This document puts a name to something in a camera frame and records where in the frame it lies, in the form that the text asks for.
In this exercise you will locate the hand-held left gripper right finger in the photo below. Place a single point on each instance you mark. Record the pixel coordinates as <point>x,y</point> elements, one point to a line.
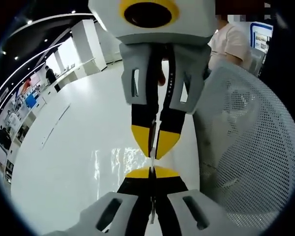
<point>186,209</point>

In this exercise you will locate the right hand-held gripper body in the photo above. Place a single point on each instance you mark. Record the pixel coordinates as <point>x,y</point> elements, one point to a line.
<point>152,22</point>

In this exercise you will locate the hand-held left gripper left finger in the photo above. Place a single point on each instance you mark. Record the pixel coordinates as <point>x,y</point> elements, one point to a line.
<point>105,211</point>

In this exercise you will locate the person's right hand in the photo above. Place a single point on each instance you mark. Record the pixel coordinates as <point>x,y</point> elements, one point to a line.
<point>161,75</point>

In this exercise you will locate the grey mesh office chair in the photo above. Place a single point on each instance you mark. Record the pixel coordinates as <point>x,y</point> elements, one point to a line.
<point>250,147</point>

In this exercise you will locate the blue box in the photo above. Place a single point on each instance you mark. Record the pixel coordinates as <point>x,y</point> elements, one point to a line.
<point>31,101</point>

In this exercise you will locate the blue framed wall board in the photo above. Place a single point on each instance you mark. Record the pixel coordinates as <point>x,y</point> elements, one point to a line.
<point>260,37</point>

